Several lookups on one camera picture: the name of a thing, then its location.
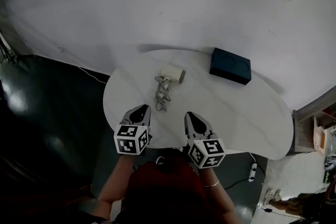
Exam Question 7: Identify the cream hair dryer with cord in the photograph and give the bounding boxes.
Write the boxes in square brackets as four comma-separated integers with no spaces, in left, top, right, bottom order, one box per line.
[153,65,186,113]

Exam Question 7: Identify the dark blue box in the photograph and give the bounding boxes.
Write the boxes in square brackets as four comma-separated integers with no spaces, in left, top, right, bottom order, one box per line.
[209,47,252,86]

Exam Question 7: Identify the white floor cable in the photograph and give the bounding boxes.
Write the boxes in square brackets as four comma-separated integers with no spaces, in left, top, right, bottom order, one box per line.
[58,46,109,85]

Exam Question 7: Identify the wooden shelf unit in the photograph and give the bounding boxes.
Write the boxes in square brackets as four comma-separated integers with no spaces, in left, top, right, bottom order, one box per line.
[291,89,336,156]

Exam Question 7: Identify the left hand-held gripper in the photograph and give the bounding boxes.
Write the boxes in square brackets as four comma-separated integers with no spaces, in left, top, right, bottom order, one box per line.
[113,104,153,157]

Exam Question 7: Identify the person's red clothing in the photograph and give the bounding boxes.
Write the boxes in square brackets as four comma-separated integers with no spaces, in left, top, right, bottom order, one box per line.
[122,156,211,224]

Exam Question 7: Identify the white table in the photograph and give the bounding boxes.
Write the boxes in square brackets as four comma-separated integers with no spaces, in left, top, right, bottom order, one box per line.
[102,49,295,161]

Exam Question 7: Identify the black floor cable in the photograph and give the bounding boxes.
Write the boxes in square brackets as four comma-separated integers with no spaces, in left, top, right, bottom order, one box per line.
[223,167,266,191]

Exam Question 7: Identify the person's left forearm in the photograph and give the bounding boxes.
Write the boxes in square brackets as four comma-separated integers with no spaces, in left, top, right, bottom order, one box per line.
[97,153,140,218]

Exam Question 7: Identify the white power strip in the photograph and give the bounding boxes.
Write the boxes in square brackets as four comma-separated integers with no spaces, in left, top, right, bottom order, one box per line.
[247,162,258,183]

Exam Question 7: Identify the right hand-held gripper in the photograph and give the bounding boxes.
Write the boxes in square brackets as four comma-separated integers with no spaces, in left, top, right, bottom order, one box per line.
[184,111,227,170]

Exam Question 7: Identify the thin gold bracelet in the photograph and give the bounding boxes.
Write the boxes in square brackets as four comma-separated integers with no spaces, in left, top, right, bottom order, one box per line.
[202,179,221,188]

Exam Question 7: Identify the open cardboard box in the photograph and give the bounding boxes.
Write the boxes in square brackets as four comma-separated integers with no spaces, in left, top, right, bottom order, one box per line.
[311,115,329,156]

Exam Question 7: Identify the person's right forearm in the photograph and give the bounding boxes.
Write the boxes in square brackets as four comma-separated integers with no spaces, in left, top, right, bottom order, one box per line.
[198,165,237,220]

